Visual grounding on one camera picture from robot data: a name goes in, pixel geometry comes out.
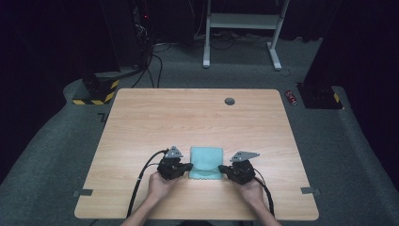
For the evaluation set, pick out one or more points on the small red object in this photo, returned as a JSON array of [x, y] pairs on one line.
[[290, 97]]

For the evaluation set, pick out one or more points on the person's left hand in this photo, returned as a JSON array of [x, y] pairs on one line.
[[161, 186]]

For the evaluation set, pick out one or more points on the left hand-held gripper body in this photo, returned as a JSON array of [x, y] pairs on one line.
[[169, 168]]

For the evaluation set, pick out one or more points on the dark equipment rack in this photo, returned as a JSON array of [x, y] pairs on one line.
[[142, 31]]

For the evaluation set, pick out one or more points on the teal cleaning cloth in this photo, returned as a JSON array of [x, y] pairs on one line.
[[206, 161]]

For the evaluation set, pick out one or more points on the black yellow striped base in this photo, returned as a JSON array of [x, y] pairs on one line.
[[98, 91]]

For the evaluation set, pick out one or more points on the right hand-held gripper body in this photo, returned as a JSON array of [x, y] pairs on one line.
[[243, 171]]

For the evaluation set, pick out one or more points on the white metal stand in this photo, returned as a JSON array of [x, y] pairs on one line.
[[241, 21]]

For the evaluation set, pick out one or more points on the grey tape strip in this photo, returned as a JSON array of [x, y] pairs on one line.
[[310, 190], [83, 192]]

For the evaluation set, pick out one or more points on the black stand base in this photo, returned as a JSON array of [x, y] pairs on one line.
[[320, 97]]

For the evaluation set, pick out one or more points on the grey table grommet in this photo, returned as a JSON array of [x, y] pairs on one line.
[[229, 101]]

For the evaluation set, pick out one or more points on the person's right hand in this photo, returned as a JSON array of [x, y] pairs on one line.
[[254, 193]]

